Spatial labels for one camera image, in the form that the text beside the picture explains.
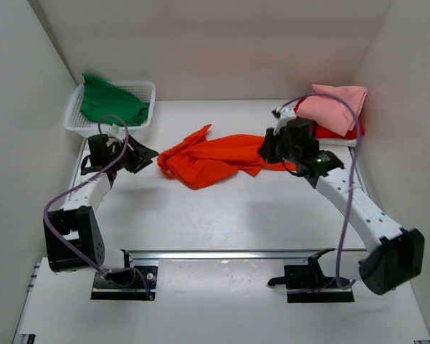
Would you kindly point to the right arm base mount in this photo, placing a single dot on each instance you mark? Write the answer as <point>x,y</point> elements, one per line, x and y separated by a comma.
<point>306,283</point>

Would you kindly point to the orange t shirt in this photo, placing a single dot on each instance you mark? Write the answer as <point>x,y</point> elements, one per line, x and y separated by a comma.
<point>198,162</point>

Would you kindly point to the green t shirt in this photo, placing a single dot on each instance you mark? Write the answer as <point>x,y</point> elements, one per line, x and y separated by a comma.
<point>101,98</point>

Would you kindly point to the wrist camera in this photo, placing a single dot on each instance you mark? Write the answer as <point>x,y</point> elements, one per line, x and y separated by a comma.
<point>113,134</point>
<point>283,114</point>

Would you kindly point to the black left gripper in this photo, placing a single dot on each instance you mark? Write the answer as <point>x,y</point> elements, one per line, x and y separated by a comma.
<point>142,155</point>

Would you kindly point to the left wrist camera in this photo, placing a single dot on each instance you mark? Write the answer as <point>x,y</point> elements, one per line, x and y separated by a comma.
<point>113,134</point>

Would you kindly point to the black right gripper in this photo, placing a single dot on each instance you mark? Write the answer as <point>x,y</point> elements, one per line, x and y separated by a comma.
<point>266,151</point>

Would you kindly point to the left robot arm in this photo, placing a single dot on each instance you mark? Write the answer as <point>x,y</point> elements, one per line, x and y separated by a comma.
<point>72,234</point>

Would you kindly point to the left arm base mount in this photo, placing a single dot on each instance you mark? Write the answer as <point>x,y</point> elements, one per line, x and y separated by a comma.
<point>137,283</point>

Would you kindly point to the pink folded t shirt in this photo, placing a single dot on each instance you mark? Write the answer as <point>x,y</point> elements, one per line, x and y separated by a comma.
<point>330,113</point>

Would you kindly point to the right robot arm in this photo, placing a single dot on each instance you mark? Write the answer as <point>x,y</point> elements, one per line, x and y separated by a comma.
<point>393,255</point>

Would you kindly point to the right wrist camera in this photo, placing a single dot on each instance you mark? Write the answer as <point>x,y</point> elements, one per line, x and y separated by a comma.
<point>283,114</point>

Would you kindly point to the red folded t shirt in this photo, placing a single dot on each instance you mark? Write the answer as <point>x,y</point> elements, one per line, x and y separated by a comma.
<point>324,133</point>

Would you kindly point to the white plastic basket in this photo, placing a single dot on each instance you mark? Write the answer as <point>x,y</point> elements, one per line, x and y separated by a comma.
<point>75,121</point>

